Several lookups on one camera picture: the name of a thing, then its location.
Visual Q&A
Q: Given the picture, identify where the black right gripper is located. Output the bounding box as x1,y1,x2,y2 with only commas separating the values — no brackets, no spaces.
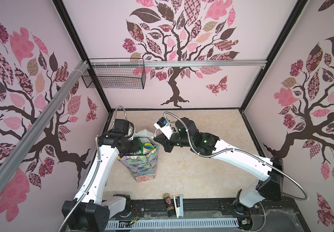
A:
153,128,193,153

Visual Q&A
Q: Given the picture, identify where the floral paper bag white inside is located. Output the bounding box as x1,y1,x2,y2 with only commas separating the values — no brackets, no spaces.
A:
117,130,159,183

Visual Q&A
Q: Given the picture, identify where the green yellow candy bag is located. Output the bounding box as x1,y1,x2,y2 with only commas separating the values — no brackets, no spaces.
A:
139,137,155,155

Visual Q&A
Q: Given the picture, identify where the small dark spice jar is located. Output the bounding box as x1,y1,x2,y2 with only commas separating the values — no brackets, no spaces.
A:
163,193,176,217

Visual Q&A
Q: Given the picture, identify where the left metal flexible conduit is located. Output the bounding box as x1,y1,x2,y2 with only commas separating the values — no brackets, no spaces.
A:
56,105,136,232

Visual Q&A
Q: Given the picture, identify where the metal flexible conduit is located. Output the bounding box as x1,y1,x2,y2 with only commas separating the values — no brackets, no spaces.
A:
162,111,309,202
56,105,136,232

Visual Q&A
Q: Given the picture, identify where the right metal flexible conduit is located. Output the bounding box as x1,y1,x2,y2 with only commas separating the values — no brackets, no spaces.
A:
162,111,309,202

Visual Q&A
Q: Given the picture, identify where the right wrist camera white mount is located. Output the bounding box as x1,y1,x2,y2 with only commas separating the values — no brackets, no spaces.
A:
154,118,174,140

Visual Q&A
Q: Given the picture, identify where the black wire basket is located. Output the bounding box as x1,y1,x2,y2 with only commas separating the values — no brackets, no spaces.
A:
82,58,146,90

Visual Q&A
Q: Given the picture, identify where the white slotted cable duct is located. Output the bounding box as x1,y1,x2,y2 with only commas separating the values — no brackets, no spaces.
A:
104,218,239,232

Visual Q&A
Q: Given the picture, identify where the aluminium rail back wall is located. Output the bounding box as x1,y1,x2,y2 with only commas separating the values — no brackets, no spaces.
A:
90,60,267,68

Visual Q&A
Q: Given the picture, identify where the aluminium rail wall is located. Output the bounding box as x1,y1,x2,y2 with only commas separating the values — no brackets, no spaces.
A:
90,60,267,68
0,61,89,193

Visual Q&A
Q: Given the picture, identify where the aluminium rail left wall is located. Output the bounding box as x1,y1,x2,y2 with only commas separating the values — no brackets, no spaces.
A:
0,61,89,193

